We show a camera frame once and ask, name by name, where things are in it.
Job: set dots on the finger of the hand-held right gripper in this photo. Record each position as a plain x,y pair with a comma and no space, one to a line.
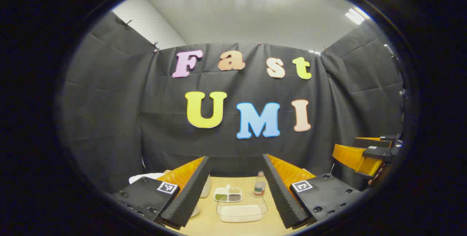
350,157
372,143

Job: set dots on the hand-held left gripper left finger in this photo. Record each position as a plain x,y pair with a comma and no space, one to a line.
189,196

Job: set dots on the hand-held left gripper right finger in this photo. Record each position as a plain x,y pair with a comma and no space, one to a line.
281,196

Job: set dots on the clear plastic rice container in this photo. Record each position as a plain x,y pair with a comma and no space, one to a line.
240,214

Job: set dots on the white rice cooker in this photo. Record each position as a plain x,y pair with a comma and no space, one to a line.
146,177

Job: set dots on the clear plastic water bottle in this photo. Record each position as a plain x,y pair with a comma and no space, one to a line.
259,186

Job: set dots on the white divided bean tray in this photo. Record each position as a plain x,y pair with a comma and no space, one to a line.
228,189

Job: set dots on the black backdrop cloth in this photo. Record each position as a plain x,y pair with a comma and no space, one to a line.
109,101

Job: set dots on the ceiling light panel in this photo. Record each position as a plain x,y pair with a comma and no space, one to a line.
356,15

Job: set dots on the black binder clip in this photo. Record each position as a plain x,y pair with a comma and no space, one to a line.
155,47
127,22

